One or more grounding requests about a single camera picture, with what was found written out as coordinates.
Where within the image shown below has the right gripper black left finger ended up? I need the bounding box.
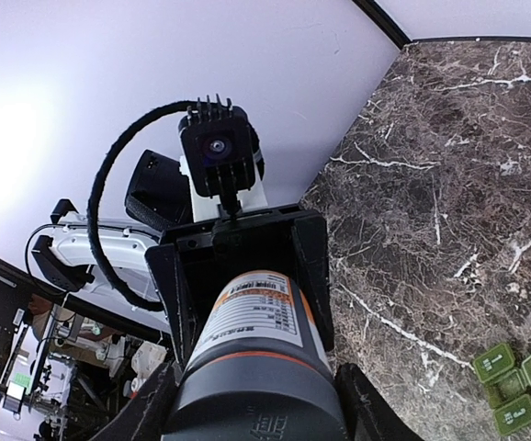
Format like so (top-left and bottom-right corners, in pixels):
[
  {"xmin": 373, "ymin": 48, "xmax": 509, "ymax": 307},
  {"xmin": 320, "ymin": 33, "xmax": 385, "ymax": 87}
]
[{"xmin": 91, "ymin": 362, "xmax": 178, "ymax": 441}]

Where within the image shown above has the green pill organizer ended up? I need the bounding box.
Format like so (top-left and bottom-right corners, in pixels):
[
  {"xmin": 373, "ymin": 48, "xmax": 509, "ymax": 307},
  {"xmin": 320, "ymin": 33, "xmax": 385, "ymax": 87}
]
[{"xmin": 471, "ymin": 342, "xmax": 531, "ymax": 436}]

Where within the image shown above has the orange grey-capped pill bottle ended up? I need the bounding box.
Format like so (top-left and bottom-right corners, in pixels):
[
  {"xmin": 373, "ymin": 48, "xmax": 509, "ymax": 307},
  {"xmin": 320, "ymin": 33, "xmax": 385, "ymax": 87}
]
[{"xmin": 162, "ymin": 270, "xmax": 349, "ymax": 440}]

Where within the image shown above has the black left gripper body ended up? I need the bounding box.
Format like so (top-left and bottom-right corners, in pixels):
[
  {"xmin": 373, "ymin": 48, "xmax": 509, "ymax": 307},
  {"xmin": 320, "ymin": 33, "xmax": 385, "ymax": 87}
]
[{"xmin": 160, "ymin": 207, "xmax": 319, "ymax": 322}]

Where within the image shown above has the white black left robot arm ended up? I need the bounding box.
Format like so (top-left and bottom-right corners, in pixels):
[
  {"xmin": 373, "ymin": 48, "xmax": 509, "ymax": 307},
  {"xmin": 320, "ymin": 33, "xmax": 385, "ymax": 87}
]
[{"xmin": 31, "ymin": 151, "xmax": 334, "ymax": 364}]

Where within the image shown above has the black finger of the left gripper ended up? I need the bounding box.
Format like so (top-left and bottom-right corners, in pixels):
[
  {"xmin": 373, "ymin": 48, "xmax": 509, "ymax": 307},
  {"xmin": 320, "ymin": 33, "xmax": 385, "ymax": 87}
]
[
  {"xmin": 145, "ymin": 244, "xmax": 198, "ymax": 371},
  {"xmin": 291, "ymin": 213, "xmax": 334, "ymax": 352}
]

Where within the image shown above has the black left corner post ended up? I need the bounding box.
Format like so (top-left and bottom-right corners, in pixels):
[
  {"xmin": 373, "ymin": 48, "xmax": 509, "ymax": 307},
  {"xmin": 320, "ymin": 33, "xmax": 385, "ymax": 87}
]
[{"xmin": 353, "ymin": 0, "xmax": 412, "ymax": 50}]

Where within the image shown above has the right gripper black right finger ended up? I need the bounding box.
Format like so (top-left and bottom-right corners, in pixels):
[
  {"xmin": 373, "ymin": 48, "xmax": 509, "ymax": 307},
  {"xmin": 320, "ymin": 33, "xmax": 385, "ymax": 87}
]
[{"xmin": 334, "ymin": 363, "xmax": 423, "ymax": 441}]

